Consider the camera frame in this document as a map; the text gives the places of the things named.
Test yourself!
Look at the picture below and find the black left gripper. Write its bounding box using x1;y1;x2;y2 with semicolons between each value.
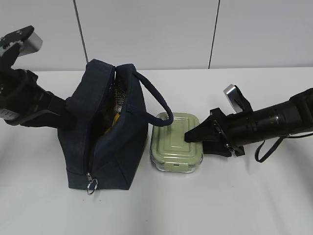
0;43;77;130

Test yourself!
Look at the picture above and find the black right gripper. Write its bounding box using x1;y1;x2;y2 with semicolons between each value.
184;108;252;157

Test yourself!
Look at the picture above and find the green lidded glass container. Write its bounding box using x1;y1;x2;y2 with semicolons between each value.
150;113;203;173

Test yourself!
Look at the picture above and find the dark blue lunch bag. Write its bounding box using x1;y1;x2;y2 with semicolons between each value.
58;59;174;195

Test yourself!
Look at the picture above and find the yellow pear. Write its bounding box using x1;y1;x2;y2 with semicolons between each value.
104;113;120;134

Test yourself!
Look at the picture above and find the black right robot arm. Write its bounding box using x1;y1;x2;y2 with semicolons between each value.
184;84;313;163

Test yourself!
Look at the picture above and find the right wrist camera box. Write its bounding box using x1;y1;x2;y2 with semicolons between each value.
224;84;252;113

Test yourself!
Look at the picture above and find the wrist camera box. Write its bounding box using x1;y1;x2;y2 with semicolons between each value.
224;84;252;113
0;25;43;57

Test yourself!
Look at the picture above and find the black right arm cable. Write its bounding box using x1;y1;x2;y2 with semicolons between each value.
254;134;313;162

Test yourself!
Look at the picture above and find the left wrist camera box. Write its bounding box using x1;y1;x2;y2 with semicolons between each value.
0;25;43;57

